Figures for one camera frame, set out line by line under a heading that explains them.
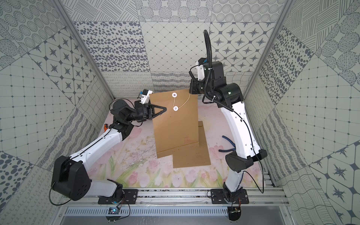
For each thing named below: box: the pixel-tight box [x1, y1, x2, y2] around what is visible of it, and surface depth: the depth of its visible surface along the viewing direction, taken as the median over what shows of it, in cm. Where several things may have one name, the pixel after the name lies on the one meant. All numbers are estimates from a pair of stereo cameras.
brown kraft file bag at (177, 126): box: [149, 89, 200, 159], surface depth 67 cm
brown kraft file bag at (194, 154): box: [172, 120, 212, 169], surface depth 89 cm
